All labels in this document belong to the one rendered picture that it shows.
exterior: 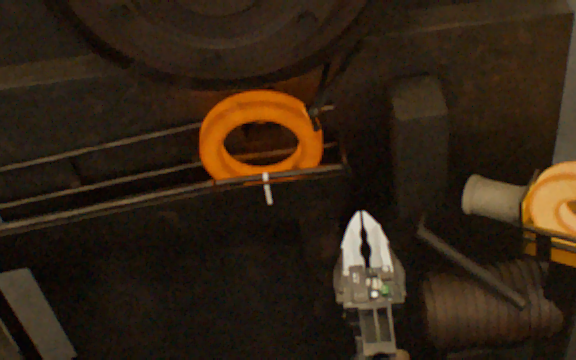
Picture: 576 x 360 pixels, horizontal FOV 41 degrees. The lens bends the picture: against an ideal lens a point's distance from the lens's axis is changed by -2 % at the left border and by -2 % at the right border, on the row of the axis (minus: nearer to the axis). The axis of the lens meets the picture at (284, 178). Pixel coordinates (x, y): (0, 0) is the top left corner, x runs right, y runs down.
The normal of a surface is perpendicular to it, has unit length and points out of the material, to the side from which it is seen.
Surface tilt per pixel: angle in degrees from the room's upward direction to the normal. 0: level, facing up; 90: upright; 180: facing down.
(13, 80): 0
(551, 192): 90
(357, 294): 18
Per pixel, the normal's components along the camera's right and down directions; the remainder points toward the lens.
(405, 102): -0.12, -0.71
